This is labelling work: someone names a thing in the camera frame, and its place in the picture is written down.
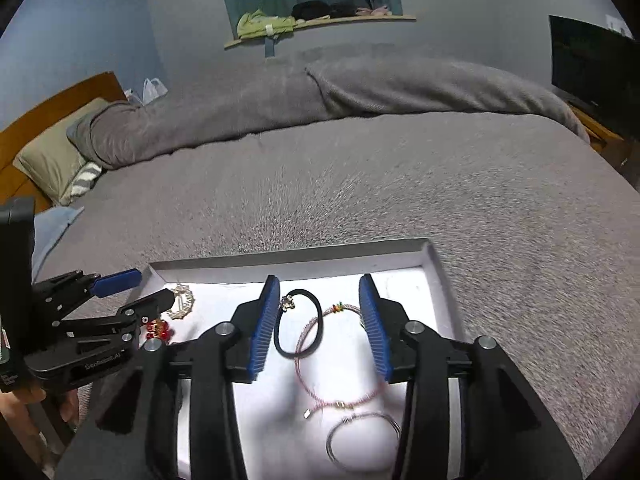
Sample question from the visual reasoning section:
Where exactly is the black television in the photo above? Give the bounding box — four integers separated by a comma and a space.
549, 15, 640, 133

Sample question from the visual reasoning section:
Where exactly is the black hair tie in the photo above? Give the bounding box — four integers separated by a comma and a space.
274, 288, 323, 360

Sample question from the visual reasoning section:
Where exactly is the wooden television stand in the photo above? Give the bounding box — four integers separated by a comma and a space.
565, 100, 628, 168

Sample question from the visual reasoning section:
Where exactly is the green cloth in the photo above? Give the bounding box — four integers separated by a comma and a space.
236, 9, 297, 39

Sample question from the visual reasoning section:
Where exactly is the person's left hand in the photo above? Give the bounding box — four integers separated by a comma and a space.
0, 385, 81, 461

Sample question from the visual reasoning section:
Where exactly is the striped pillow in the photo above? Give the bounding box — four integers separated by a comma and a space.
62, 160, 106, 198

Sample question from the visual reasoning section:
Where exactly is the light blue sheet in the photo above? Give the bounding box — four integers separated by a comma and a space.
32, 206, 86, 281

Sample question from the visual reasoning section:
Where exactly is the red bead gold chain necklace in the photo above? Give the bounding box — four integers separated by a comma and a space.
145, 320, 173, 346

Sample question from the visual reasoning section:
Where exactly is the white plastic bag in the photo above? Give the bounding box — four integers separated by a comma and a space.
142, 77, 168, 106

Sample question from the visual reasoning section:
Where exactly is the grey duvet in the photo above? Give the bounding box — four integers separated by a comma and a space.
67, 47, 591, 171

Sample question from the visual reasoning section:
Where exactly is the silver bangle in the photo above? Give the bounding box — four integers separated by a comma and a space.
326, 406, 402, 471

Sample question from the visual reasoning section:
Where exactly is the tan pillow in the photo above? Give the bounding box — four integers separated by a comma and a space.
13, 97, 111, 206

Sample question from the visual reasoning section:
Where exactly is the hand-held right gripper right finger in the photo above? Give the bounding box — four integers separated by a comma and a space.
359, 274, 583, 480

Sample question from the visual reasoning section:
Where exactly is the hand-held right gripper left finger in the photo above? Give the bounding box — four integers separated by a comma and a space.
55, 275, 281, 480

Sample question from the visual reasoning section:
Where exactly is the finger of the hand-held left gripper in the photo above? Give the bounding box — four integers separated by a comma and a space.
32, 269, 142, 312
50, 290, 176, 341

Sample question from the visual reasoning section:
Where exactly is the white pearl bracelet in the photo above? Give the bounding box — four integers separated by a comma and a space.
165, 284, 197, 321

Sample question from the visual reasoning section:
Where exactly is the black cloth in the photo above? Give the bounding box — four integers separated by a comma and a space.
291, 1, 357, 22

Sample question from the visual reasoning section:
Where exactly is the wooden headboard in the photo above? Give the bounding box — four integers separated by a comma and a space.
0, 72, 126, 211

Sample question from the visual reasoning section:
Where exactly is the grey fleece bedspread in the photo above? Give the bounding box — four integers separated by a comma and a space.
0, 110, 640, 480

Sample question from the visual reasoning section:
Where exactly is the grey cardboard box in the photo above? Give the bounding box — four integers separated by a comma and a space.
75, 238, 468, 480

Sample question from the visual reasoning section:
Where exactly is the pink cord bracelet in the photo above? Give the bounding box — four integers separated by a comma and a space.
294, 302, 393, 411

